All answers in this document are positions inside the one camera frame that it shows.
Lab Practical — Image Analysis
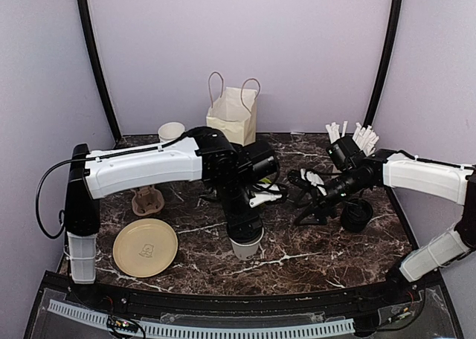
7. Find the white paper coffee cup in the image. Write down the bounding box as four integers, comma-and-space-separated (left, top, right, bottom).
230, 229, 265, 261

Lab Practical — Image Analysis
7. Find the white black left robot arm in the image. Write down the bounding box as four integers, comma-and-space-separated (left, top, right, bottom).
46, 126, 285, 306

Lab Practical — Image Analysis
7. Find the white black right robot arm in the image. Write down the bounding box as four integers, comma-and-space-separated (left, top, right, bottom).
287, 136, 475, 305

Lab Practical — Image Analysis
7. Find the stack of black cup lids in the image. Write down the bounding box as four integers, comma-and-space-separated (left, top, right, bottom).
340, 198, 373, 233

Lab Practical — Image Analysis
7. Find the bundle of wrapped white straws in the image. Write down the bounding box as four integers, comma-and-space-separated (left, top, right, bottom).
325, 120, 379, 155

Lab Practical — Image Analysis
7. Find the brown cardboard cup carrier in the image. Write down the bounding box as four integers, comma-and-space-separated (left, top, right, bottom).
131, 185, 165, 216

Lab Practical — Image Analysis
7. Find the beige round plate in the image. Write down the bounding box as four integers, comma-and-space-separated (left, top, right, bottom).
112, 219, 179, 278

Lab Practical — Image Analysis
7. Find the stack of white paper cups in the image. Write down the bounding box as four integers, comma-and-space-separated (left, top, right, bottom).
158, 122, 185, 143

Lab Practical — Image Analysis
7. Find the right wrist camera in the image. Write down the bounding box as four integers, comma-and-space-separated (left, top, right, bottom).
287, 168, 327, 196

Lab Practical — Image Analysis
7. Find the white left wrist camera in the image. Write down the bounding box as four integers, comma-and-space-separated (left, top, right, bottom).
249, 186, 288, 208

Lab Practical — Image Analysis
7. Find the cream paper bag with handles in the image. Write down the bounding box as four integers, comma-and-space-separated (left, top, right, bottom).
206, 71, 261, 146

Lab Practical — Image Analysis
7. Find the black front table rail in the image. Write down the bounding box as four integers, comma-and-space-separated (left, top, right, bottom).
40, 271, 439, 317

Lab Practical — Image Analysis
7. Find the white slotted cable duct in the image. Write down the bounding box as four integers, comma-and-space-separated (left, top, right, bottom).
47, 300, 356, 338

